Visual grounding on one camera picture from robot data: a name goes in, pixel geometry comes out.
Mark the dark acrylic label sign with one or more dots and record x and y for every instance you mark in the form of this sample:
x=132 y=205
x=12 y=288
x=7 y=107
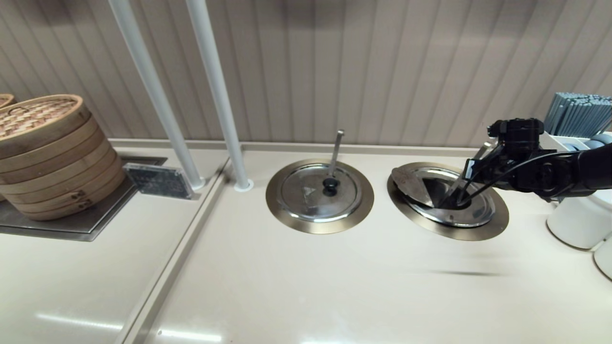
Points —
x=158 y=181

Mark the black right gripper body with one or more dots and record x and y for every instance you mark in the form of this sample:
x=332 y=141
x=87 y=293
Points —
x=499 y=172

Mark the bamboo steamer stack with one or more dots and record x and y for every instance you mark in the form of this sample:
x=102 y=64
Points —
x=5 y=100
x=48 y=157

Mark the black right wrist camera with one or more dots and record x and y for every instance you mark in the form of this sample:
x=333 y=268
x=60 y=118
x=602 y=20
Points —
x=519 y=136

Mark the steel steamer tray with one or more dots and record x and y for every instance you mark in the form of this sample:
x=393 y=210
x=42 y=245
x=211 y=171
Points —
x=95 y=229

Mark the white utensil holder box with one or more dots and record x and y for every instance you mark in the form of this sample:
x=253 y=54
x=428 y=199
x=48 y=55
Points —
x=550 y=141

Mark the grey-blue chopsticks bundle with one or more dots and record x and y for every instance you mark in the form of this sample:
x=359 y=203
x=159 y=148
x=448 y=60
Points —
x=578 y=114

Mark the white metal pole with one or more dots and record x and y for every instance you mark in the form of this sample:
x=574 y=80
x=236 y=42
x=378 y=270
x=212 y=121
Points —
x=217 y=86
x=153 y=86

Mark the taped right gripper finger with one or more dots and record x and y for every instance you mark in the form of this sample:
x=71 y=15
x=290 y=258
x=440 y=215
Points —
x=472 y=169

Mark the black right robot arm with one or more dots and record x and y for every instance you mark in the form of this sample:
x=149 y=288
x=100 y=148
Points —
x=593 y=167

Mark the white cylindrical cup stack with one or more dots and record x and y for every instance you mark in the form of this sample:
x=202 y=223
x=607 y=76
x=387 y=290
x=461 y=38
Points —
x=573 y=224

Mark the steel soup pot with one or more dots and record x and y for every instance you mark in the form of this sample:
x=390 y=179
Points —
x=478 y=215

